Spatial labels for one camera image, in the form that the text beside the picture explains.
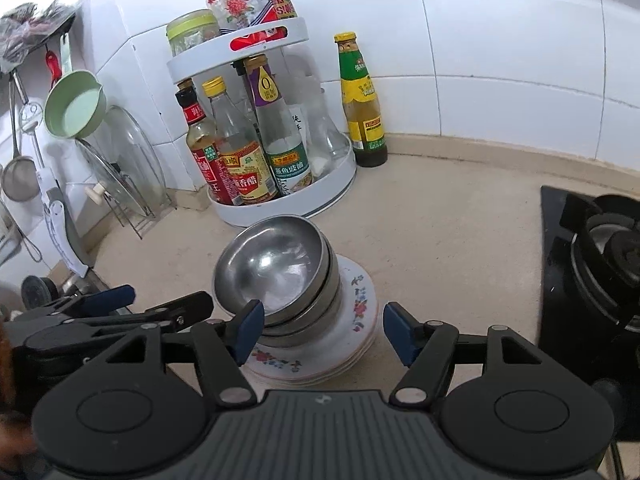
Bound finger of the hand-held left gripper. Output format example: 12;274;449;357
74;290;217;342
11;284;137;330

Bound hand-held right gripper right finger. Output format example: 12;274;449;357
382;302;556;407

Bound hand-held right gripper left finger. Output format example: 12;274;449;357
82;299;266;407

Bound small white plate red flowers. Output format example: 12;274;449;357
241;254;377;374

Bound steel bowl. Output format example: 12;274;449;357
259;240;342;335
259;255;347;349
212;216;333;322

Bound black round knob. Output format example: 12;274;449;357
21;275;60;311

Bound white kitchen tool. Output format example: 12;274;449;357
20;104;91;277

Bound glass pot lid beige knob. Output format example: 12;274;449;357
75;137;151;222

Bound white two-tier seasoning rack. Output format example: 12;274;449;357
166;16;357;229

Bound yellow cap vinegar bottle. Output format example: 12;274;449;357
202;76;281;207

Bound metal mesh strainer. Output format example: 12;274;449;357
1;72;42;205

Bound purple green label bottle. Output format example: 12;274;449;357
243;55;314;197

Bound green saucepan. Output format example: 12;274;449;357
44;32;109;140

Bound black gas stove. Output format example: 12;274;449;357
539;185;640;461

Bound red label sauce bottle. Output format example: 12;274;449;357
175;78;226;206

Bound clear glass flask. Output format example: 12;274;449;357
300;87;351;177

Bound green yellow label sauce bottle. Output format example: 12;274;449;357
334;32;389;168

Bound dark patterned plastic bag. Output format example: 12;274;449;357
0;0;87;74

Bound red blue seasoning packet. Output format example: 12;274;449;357
229;2;289;52

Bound green lid jar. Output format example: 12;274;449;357
166;10;221;58

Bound wire lid rack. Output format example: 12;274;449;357
107;160;179;239

